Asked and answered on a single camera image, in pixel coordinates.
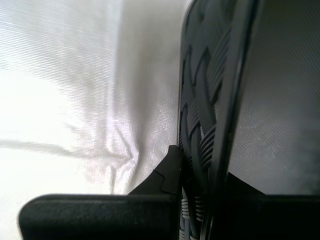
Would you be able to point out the black woven basket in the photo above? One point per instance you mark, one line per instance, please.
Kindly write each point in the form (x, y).
(207, 87)

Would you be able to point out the white tablecloth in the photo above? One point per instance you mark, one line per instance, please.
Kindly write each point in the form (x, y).
(75, 100)

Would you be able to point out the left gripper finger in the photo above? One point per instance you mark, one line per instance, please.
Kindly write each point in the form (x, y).
(265, 215)
(100, 217)

